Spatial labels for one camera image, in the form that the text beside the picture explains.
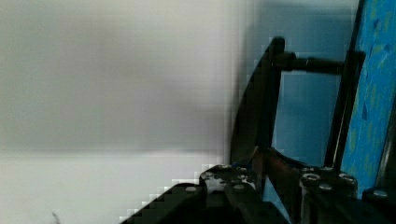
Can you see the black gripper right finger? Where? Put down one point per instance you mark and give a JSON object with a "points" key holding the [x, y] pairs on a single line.
{"points": [[323, 195]]}

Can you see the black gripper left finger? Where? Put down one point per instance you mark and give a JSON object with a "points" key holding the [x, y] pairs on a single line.
{"points": [[216, 178]]}

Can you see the black toaster oven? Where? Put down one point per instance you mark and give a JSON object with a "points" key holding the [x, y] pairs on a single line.
{"points": [[323, 28]]}

